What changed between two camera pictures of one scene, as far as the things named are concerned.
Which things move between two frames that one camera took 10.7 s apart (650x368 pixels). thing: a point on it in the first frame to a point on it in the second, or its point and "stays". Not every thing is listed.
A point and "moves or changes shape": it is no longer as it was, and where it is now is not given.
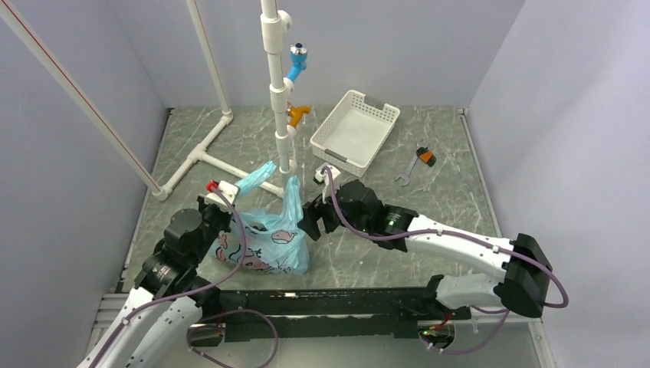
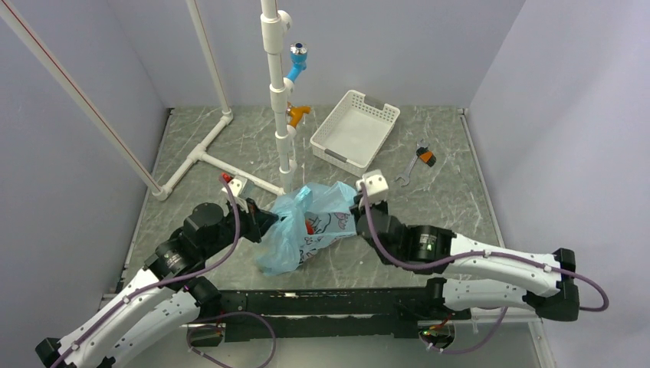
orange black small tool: [426, 156] stays
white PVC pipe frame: [274, 24] stays
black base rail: [349, 313] stays
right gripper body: [331, 218] to [359, 206]
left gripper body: [215, 218] to [249, 225]
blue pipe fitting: [299, 57] stays
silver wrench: [405, 175] stays
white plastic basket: [353, 132] stays
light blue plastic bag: [257, 241] moves or changes shape
